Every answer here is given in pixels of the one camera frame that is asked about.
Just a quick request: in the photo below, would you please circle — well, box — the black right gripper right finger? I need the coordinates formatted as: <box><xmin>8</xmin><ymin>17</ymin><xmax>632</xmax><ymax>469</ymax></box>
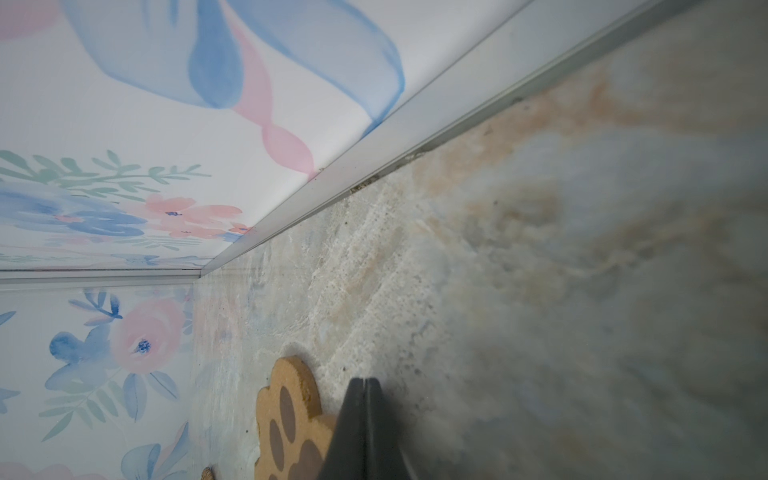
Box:
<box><xmin>364</xmin><ymin>378</ymin><xmax>412</xmax><ymax>480</ymax></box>

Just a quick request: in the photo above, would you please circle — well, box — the cork paw print coaster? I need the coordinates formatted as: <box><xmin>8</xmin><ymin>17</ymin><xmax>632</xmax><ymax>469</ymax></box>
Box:
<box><xmin>254</xmin><ymin>356</ymin><xmax>337</xmax><ymax>479</ymax></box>

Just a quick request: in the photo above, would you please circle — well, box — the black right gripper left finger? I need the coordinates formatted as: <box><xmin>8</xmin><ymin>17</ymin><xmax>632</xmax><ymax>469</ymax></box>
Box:
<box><xmin>318</xmin><ymin>378</ymin><xmax>366</xmax><ymax>480</ymax></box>

